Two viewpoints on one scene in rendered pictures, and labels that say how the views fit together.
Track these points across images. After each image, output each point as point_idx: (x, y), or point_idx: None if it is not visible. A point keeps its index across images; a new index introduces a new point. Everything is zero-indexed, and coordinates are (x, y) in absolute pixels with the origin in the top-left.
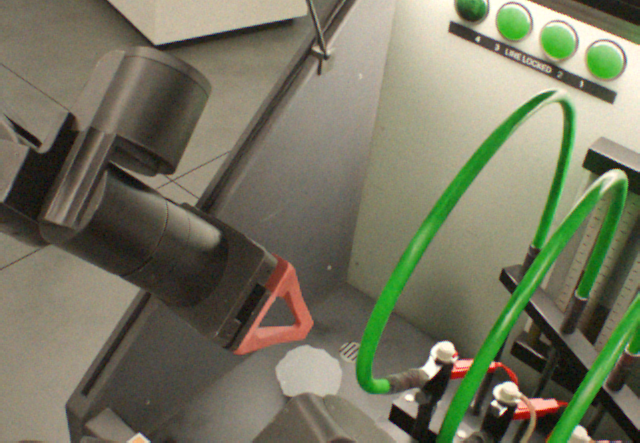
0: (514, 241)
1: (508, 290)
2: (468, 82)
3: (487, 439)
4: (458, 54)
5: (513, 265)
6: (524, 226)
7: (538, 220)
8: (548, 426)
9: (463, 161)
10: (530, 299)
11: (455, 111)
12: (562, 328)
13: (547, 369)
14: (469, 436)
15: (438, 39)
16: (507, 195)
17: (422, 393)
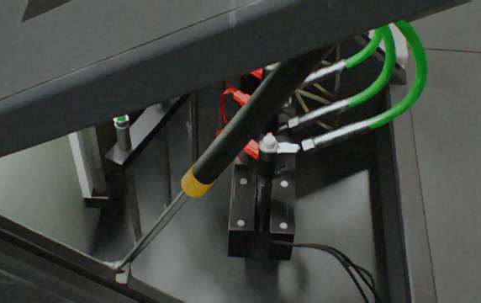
0: (61, 179)
1: (132, 162)
2: (4, 166)
3: (292, 117)
4: None
5: (112, 158)
6: (59, 162)
7: (59, 144)
8: (117, 198)
9: (31, 210)
10: (146, 135)
11: (12, 199)
12: (166, 105)
13: (166, 136)
14: (306, 119)
15: None
16: (48, 168)
17: (287, 165)
